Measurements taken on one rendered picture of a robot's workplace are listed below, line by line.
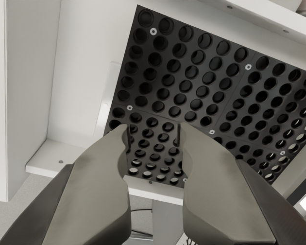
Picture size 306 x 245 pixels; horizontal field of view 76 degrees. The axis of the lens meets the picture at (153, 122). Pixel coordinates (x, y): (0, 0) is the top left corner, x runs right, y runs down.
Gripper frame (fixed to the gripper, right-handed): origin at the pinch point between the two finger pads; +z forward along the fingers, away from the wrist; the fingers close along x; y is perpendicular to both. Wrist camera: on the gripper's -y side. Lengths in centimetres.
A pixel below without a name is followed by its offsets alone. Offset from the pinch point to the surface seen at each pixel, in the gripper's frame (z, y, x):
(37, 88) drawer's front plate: 9.2, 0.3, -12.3
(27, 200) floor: 95, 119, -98
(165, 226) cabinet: 25, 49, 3
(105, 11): 13.3, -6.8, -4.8
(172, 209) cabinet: 26, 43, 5
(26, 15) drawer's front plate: 6.7, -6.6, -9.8
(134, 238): 91, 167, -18
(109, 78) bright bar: 12.0, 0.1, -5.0
